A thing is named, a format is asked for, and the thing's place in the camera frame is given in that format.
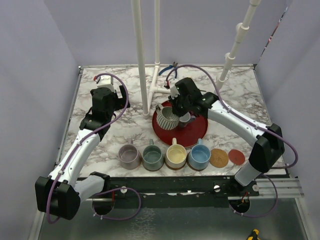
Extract dark green mug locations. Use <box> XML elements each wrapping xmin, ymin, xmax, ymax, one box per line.
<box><xmin>142</xmin><ymin>139</ymin><xmax>164</xmax><ymax>172</ymax></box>

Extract yellow black tool handle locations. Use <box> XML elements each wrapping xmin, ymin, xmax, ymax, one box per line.
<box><xmin>247</xmin><ymin>229</ymin><xmax>260</xmax><ymax>240</ymax></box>

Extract black metal base rail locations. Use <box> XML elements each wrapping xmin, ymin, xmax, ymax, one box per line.
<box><xmin>49</xmin><ymin>172</ymin><xmax>261</xmax><ymax>209</ymax></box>

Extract ribbed grey cup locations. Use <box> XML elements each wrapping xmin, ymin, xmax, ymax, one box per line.
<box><xmin>155</xmin><ymin>104</ymin><xmax>180</xmax><ymax>131</ymax></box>

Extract small grey cup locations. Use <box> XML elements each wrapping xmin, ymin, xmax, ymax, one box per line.
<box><xmin>178</xmin><ymin>112</ymin><xmax>196</xmax><ymax>128</ymax></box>

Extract light blue mug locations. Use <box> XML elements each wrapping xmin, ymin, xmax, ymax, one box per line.
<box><xmin>187</xmin><ymin>138</ymin><xmax>211</xmax><ymax>171</ymax></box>

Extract white PVC pipe frame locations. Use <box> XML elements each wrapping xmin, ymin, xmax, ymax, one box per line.
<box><xmin>131</xmin><ymin>0</ymin><xmax>261</xmax><ymax>119</ymax></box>

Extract cream yellow mug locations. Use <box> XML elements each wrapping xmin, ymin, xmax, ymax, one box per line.
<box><xmin>165</xmin><ymin>137</ymin><xmax>187</xmax><ymax>168</ymax></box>

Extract woven rattan coaster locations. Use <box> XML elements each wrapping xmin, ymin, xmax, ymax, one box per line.
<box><xmin>209</xmin><ymin>148</ymin><xmax>229</xmax><ymax>168</ymax></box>

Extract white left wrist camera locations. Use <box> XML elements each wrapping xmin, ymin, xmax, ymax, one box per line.
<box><xmin>93</xmin><ymin>75</ymin><xmax>114</xmax><ymax>91</ymax></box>

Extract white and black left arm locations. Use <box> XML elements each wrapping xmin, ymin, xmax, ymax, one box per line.
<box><xmin>35</xmin><ymin>85</ymin><xmax>130</xmax><ymax>220</ymax></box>

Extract lilac mug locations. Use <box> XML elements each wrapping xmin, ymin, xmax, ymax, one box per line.
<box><xmin>118</xmin><ymin>138</ymin><xmax>142</xmax><ymax>170</ymax></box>

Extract thin red round coaster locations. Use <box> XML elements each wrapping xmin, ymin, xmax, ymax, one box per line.
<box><xmin>228</xmin><ymin>149</ymin><xmax>246</xmax><ymax>166</ymax></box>

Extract aluminium table edge strip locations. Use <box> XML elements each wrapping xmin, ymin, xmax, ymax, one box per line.
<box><xmin>54</xmin><ymin>65</ymin><xmax>84</xmax><ymax>167</ymax></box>

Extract blue handled pliers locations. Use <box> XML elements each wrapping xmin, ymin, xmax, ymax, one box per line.
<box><xmin>158</xmin><ymin>62</ymin><xmax>178</xmax><ymax>79</ymax></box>

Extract brown wooden coaster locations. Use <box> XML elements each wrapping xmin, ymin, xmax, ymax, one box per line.
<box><xmin>164</xmin><ymin>162</ymin><xmax>186</xmax><ymax>171</ymax></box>
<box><xmin>186</xmin><ymin>162</ymin><xmax>209</xmax><ymax>171</ymax></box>

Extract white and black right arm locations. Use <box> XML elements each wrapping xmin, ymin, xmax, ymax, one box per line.
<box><xmin>168</xmin><ymin>77</ymin><xmax>285</xmax><ymax>196</ymax></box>

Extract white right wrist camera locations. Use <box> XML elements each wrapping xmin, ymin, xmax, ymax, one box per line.
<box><xmin>164</xmin><ymin>79</ymin><xmax>179</xmax><ymax>99</ymax></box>

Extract dark red round tray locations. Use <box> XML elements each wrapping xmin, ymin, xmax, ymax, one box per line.
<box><xmin>152</xmin><ymin>100</ymin><xmax>208</xmax><ymax>148</ymax></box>

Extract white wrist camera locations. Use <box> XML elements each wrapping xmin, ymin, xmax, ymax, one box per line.
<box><xmin>164</xmin><ymin>79</ymin><xmax>179</xmax><ymax>99</ymax></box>
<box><xmin>93</xmin><ymin>75</ymin><xmax>114</xmax><ymax>91</ymax></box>

